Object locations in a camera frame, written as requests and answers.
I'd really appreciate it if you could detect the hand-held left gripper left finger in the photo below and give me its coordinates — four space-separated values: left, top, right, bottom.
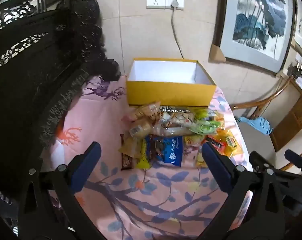
17 141 103 240

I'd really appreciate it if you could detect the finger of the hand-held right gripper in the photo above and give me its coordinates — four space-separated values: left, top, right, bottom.
249 151 275 174
284 149 302 173

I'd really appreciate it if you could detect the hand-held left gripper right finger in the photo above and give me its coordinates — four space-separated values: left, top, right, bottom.
202 142 292 240

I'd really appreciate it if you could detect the yellow rice cracker stick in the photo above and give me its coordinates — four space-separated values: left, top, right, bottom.
136 139 153 170

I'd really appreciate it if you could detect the pile of assorted snack packets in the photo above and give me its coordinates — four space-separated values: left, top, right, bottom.
118 101 244 172

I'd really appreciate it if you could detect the yellow cardboard box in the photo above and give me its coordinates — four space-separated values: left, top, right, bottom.
126 58 218 107

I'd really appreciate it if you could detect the blue cloth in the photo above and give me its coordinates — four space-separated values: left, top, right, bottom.
237 116 274 135

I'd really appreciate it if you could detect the wooden armchair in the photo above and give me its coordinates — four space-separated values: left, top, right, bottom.
229 76 302 172

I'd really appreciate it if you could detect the pink printed blanket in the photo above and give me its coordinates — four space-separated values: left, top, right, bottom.
39 76 254 240

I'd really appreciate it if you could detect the dark carved wooden furniture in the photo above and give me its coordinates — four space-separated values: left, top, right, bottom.
0 0 121 193

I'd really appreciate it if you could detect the cardboard corner protector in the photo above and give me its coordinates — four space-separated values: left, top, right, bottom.
209 44 227 63

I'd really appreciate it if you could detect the framed lotus painting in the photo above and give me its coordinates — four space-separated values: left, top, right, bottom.
213 0 298 74

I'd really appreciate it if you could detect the white plug with grey cable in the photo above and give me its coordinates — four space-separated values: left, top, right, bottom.
170 1 184 59

